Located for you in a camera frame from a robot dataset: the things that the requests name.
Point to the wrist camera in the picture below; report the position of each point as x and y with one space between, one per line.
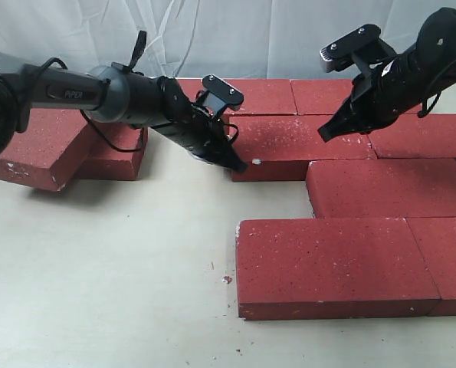
362 47
218 96

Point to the red brick second row right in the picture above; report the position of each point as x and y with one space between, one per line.
432 137

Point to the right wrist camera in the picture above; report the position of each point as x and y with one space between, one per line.
362 47

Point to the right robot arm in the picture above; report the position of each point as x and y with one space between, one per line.
437 40

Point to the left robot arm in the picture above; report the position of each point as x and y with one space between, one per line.
118 94

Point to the red brick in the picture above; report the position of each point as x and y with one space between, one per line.
320 96
263 97
436 239
49 153
337 268
280 148

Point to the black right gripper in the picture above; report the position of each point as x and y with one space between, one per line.
388 85

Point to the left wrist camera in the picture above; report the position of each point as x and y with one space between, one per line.
218 96

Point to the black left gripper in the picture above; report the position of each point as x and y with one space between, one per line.
203 137

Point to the white backdrop cloth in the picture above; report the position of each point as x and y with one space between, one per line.
232 39

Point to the red brick third row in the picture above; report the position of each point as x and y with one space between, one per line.
388 188

